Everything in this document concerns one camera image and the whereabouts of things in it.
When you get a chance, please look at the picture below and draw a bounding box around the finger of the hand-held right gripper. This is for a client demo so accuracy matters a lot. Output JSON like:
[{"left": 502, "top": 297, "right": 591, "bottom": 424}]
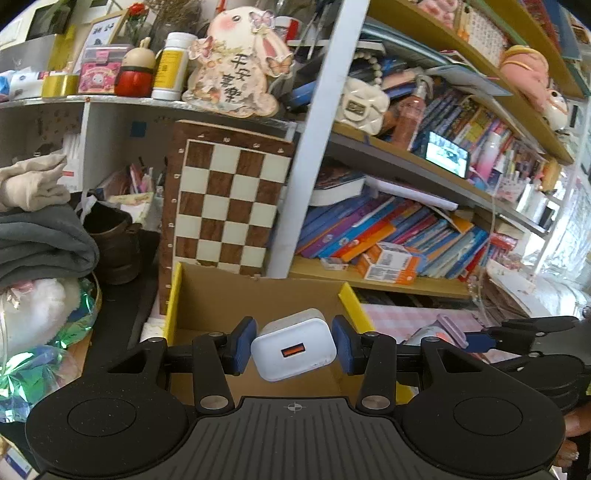
[
  {"left": 498, "top": 353, "right": 546, "bottom": 374},
  {"left": 465, "top": 315, "right": 580, "bottom": 355}
]

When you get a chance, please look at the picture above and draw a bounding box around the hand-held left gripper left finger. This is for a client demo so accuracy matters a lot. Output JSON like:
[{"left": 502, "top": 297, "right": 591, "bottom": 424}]
[{"left": 107, "top": 316, "right": 258, "bottom": 414}]

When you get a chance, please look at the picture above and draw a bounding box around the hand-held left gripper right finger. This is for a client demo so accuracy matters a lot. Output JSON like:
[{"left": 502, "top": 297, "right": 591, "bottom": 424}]
[{"left": 332, "top": 315, "right": 485, "bottom": 414}]

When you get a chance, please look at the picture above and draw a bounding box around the white usb charger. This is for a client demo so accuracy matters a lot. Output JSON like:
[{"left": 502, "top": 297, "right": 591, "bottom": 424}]
[{"left": 250, "top": 308, "right": 338, "bottom": 383}]

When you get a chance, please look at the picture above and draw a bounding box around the yellow cardboard box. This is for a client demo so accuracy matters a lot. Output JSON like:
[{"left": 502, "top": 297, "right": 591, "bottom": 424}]
[{"left": 164, "top": 261, "right": 414, "bottom": 408}]

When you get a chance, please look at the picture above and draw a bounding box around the person's right hand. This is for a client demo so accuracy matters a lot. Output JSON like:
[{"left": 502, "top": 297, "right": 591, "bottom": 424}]
[{"left": 554, "top": 406, "right": 591, "bottom": 469}]

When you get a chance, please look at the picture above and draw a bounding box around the pink checked desk mat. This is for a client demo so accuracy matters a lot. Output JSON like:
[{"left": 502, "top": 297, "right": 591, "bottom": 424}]
[{"left": 360, "top": 302, "right": 522, "bottom": 365}]

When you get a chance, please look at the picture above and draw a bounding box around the stack of loose papers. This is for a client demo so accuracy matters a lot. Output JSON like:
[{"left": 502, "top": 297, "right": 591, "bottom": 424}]
[{"left": 480, "top": 263, "right": 555, "bottom": 324}]

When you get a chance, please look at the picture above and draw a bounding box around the orange box white label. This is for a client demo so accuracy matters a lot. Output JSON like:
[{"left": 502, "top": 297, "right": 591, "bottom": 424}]
[
  {"left": 355, "top": 251, "right": 377, "bottom": 280},
  {"left": 365, "top": 242, "right": 428, "bottom": 284}
]

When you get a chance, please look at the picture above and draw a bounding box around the wooden bookshelf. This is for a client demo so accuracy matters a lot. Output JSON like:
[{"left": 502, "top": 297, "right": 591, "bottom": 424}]
[{"left": 268, "top": 0, "right": 591, "bottom": 301}]

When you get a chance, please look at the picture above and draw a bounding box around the row of colourful books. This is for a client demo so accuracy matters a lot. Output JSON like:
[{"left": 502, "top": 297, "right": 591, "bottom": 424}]
[{"left": 295, "top": 194, "right": 490, "bottom": 280}]

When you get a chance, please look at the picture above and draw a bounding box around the brown wooden chessboard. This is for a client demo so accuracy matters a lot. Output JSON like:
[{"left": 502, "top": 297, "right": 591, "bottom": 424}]
[{"left": 159, "top": 120, "right": 296, "bottom": 317}]

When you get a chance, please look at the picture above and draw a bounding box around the thick paperback book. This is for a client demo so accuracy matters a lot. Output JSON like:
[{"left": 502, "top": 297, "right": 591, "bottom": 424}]
[{"left": 309, "top": 166, "right": 368, "bottom": 206}]

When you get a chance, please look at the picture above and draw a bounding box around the brown leather boot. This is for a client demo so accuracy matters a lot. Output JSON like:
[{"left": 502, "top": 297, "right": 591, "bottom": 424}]
[{"left": 83, "top": 203, "right": 144, "bottom": 284}]

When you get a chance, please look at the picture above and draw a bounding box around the white document folder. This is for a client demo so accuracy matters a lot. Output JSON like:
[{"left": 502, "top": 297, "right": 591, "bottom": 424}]
[{"left": 365, "top": 175, "right": 458, "bottom": 210}]

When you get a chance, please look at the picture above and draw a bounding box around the phone with lit screen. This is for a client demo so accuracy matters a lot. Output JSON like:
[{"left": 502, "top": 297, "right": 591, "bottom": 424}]
[{"left": 424, "top": 130, "right": 472, "bottom": 178}]

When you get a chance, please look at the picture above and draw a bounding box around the white plush in iridescent wrap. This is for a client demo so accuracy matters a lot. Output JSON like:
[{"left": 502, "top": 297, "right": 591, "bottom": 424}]
[{"left": 0, "top": 277, "right": 102, "bottom": 423}]

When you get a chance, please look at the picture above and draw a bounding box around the shelf of upright comic books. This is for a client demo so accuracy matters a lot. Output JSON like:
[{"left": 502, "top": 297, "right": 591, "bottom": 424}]
[{"left": 411, "top": 88, "right": 518, "bottom": 162}]

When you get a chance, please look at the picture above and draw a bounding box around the grey folded blanket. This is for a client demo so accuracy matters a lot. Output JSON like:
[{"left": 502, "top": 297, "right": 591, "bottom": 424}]
[{"left": 0, "top": 203, "right": 100, "bottom": 291}]

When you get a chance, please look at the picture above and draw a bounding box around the pink spray bottle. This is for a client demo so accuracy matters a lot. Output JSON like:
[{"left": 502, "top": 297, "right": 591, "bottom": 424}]
[{"left": 392, "top": 76, "right": 435, "bottom": 151}]

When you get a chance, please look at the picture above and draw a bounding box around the white quilted handbag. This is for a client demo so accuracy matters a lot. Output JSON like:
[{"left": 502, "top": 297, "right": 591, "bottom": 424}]
[{"left": 335, "top": 76, "right": 389, "bottom": 137}]

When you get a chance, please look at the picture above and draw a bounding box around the white cat figurine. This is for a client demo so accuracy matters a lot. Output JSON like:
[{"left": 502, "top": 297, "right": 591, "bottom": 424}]
[{"left": 542, "top": 90, "right": 568, "bottom": 130}]

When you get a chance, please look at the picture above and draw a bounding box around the beige folded cloth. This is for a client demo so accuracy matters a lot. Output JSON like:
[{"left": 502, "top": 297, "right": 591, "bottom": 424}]
[{"left": 0, "top": 154, "right": 70, "bottom": 213}]

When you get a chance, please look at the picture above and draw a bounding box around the pink plush toy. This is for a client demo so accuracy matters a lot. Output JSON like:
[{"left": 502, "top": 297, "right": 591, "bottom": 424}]
[{"left": 499, "top": 45, "right": 550, "bottom": 112}]

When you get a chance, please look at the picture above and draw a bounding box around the white pill bottle yellow label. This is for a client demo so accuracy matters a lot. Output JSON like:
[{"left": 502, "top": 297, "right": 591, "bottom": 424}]
[{"left": 151, "top": 32, "right": 197, "bottom": 101}]

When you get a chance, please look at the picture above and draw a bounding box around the pink rabbit plaque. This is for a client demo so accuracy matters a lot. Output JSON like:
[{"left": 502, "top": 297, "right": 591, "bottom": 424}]
[{"left": 181, "top": 7, "right": 295, "bottom": 118}]

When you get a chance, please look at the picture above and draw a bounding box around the red round jar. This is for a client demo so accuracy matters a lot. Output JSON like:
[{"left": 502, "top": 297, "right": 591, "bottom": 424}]
[{"left": 115, "top": 37, "right": 156, "bottom": 97}]

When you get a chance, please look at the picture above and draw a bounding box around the pink gift box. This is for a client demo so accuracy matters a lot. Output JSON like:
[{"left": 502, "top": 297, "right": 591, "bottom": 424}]
[{"left": 78, "top": 44, "right": 132, "bottom": 95}]

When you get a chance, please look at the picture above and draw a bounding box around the wooden picture frame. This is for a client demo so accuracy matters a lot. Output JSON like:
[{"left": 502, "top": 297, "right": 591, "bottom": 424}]
[{"left": 83, "top": 11, "right": 130, "bottom": 51}]

